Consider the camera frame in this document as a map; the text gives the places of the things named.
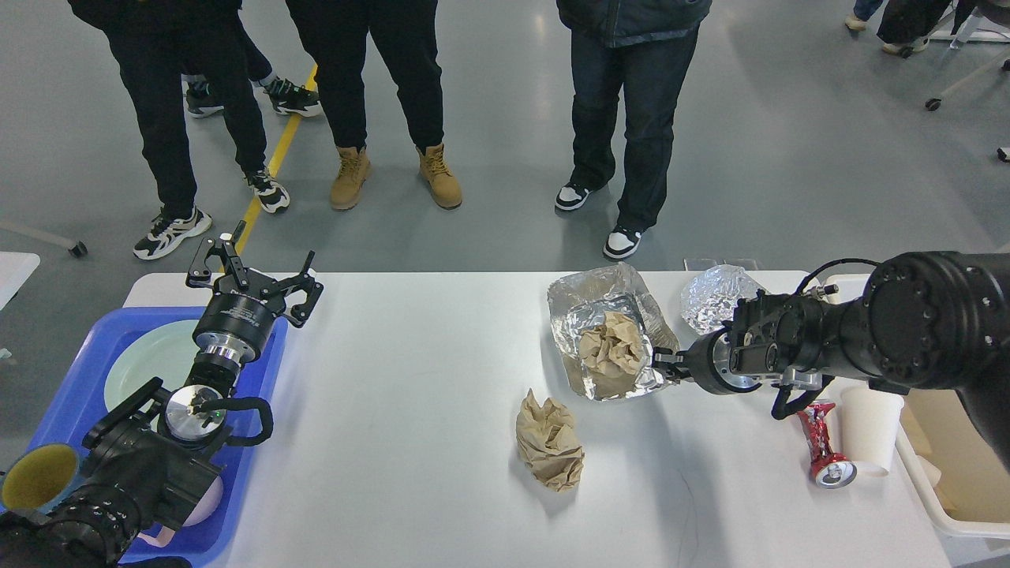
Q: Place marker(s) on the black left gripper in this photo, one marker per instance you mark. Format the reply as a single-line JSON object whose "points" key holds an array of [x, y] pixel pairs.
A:
{"points": [[237, 315]]}

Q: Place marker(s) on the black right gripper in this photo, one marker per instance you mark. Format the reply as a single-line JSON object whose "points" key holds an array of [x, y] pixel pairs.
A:
{"points": [[706, 363]]}

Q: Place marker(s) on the mint green plate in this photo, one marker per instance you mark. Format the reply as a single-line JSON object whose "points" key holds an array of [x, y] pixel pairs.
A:
{"points": [[166, 352]]}

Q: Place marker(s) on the aluminium foil tray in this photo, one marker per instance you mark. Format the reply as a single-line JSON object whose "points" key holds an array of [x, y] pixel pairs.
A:
{"points": [[578, 301]]}

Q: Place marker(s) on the pink mug maroon inside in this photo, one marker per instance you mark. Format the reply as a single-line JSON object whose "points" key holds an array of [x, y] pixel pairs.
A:
{"points": [[205, 507]]}

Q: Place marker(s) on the teal mug yellow inside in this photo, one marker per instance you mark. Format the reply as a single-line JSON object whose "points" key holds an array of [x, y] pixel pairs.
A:
{"points": [[42, 478]]}

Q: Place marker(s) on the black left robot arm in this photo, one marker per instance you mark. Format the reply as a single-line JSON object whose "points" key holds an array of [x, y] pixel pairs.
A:
{"points": [[150, 459]]}

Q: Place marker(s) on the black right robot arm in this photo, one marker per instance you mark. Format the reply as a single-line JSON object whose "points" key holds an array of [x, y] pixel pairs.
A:
{"points": [[925, 320]]}

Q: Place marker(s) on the crumpled aluminium foil sheet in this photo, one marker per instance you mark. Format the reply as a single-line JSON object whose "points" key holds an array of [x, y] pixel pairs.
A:
{"points": [[711, 297]]}

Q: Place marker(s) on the crumpled brown paper ball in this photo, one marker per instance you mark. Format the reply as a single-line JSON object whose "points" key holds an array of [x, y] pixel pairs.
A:
{"points": [[547, 443]]}

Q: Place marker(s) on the crushed red soda can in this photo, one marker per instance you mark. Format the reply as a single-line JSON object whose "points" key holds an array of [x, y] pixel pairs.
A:
{"points": [[828, 469]]}

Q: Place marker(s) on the person in background with sneakers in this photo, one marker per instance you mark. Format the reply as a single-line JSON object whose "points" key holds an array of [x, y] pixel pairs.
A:
{"points": [[286, 97]]}

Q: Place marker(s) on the white side table corner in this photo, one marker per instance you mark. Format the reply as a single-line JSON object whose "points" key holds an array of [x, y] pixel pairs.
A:
{"points": [[16, 268]]}

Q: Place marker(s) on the person in black at left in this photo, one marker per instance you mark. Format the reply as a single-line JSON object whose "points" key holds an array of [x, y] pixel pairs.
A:
{"points": [[151, 41]]}

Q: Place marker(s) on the person in black puffer jacket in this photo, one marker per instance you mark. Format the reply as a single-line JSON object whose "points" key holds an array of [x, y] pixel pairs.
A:
{"points": [[636, 53]]}

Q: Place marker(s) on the beige plastic bin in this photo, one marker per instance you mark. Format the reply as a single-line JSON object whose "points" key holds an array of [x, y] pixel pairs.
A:
{"points": [[972, 498]]}

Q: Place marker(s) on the office chair base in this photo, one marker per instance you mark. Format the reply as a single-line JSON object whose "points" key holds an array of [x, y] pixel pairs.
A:
{"points": [[976, 36]]}

